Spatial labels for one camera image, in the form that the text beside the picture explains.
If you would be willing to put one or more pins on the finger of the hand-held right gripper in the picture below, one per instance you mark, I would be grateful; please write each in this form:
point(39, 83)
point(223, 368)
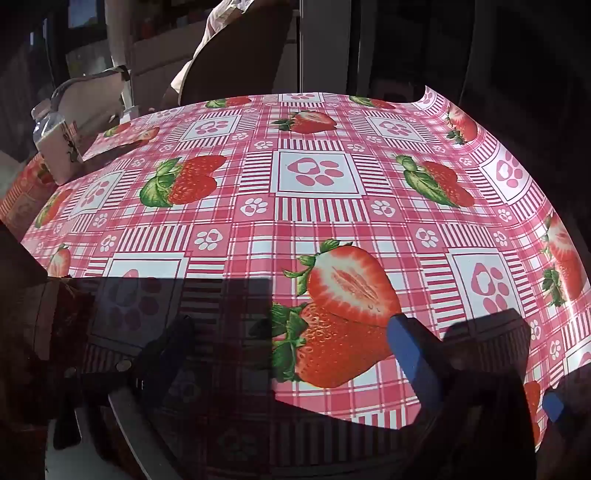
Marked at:
point(553, 407)

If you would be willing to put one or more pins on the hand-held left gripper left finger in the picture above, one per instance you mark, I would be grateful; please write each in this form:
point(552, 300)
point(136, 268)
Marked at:
point(159, 353)

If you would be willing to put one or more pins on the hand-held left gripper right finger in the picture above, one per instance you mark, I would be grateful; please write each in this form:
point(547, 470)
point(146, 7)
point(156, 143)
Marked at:
point(415, 360)

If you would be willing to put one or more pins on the strawberry printed tablecloth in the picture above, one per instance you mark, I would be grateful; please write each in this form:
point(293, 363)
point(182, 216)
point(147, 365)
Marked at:
point(323, 217)

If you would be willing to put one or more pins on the white printed carton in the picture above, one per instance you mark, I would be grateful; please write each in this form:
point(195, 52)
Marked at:
point(60, 157)

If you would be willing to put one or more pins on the beige bag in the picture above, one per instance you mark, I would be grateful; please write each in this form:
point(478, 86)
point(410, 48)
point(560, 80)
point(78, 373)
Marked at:
point(92, 97)

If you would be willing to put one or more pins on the brown chair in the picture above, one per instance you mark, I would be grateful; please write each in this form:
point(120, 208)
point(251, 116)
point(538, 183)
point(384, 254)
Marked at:
point(240, 64)

